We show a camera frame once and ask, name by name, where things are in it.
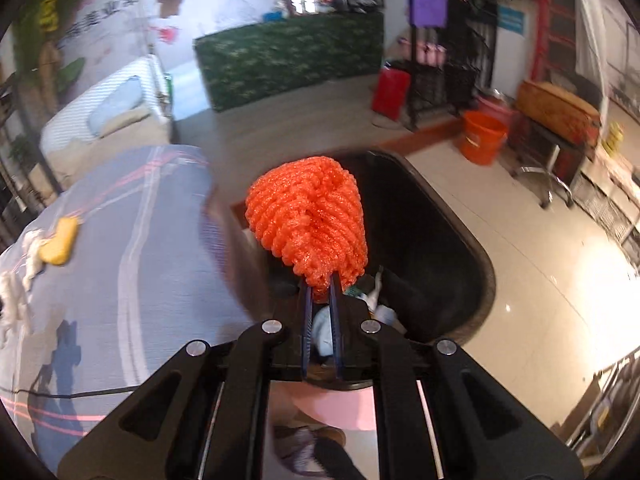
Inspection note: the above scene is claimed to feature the grey striped bedsheet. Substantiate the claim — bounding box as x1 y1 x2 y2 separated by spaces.
0 144 266 473

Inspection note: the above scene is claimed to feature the banana plant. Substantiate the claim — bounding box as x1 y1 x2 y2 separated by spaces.
10 0 86 126

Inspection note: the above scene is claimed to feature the brown patterned box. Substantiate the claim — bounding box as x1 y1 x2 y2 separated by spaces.
515 81 602 143

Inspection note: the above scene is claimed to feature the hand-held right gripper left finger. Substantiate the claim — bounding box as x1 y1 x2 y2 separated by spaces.
57 280 321 480

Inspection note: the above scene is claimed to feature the white crib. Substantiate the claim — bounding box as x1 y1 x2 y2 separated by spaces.
40 55 173 181

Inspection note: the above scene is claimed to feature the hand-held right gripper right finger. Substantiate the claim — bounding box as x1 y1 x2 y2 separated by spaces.
329 274 586 480

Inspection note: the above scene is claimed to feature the red container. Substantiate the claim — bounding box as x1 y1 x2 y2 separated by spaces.
371 62 412 122

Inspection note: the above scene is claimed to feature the long black cable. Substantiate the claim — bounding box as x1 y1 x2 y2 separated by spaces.
0 385 141 402

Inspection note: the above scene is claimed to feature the person's shoe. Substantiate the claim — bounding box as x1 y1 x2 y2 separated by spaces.
272 425 347 476

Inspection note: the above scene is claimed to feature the black metal rack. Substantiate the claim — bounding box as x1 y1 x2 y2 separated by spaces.
400 0 498 131

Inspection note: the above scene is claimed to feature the yellow foam piece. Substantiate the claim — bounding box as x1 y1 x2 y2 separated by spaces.
39 217 81 266

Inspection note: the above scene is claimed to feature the black trash bin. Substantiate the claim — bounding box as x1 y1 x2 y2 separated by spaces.
215 149 497 391

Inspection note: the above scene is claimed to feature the orange bucket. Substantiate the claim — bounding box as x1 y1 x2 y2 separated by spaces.
459 111 509 166

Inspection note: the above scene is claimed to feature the yellow container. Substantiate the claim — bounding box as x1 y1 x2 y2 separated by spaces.
602 122 626 156

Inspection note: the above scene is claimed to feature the grey pillow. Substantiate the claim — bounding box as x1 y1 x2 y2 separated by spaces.
87 76 143 131

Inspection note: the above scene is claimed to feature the blue wall sign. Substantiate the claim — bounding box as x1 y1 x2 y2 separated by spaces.
497 4 526 36

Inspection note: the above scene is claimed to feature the green patterned counter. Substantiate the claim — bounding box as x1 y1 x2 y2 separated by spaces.
194 12 386 112

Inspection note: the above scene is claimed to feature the pink round object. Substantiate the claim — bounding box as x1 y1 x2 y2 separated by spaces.
287 382 376 431

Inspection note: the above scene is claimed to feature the pink basin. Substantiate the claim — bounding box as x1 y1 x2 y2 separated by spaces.
407 40 448 66

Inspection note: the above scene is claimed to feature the orange foam fruit net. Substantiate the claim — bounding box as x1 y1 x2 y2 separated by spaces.
245 156 368 296

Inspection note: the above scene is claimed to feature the red ladder shelf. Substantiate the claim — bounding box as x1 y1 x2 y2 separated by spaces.
532 0 583 83

